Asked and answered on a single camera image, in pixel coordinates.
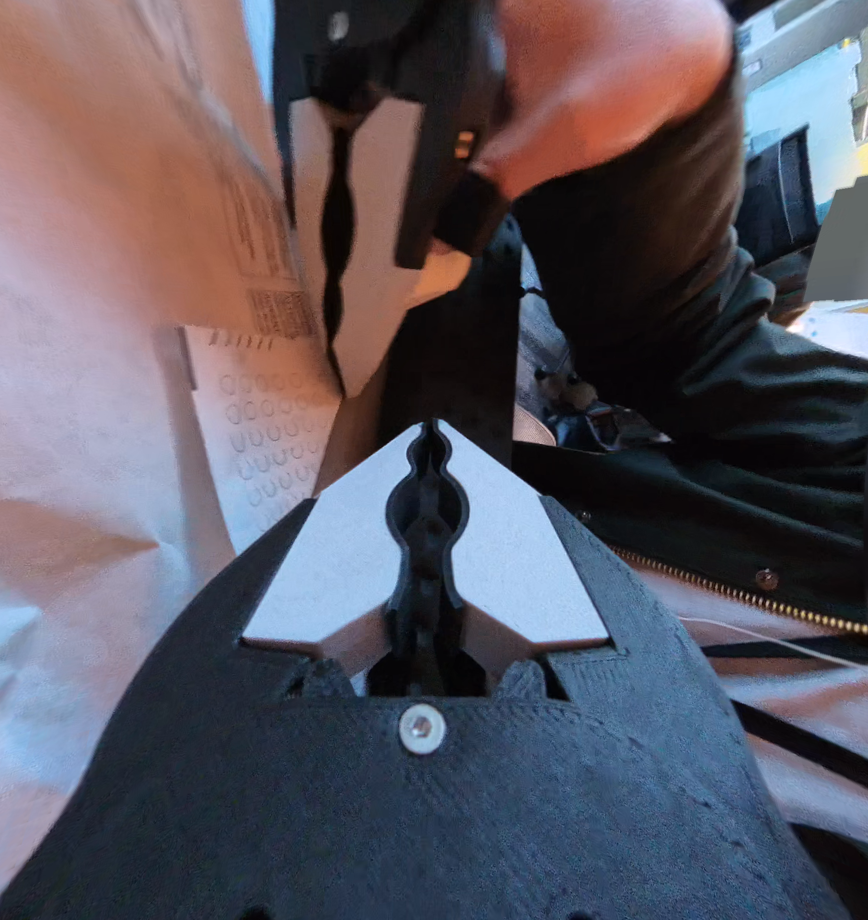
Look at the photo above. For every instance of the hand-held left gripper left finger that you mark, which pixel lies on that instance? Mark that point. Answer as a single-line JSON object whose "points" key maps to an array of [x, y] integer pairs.
{"points": [[326, 575]]}

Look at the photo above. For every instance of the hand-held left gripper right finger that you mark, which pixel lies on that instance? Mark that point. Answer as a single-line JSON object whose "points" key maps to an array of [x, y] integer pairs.
{"points": [[527, 575]]}

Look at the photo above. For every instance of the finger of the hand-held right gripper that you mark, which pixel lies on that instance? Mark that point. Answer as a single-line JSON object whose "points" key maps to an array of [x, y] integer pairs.
{"points": [[380, 215], [308, 180]]}

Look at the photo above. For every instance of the large white paper bag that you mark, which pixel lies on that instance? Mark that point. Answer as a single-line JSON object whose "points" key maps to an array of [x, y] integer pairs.
{"points": [[81, 359]]}

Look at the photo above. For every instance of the person's right forearm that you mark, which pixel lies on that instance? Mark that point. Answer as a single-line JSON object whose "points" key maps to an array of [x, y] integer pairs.
{"points": [[656, 251]]}

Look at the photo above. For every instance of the person's right hand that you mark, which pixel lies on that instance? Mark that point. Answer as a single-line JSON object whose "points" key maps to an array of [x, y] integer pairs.
{"points": [[606, 72]]}

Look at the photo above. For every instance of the black perforated chair armrest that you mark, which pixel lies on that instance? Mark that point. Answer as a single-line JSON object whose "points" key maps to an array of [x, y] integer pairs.
{"points": [[448, 374]]}

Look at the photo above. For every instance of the person's dark zip jacket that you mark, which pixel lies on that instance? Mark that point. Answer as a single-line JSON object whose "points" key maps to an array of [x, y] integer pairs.
{"points": [[692, 503]]}

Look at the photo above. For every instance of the person's light grey clothing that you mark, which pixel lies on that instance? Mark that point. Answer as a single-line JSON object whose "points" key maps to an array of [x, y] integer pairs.
{"points": [[800, 683]]}

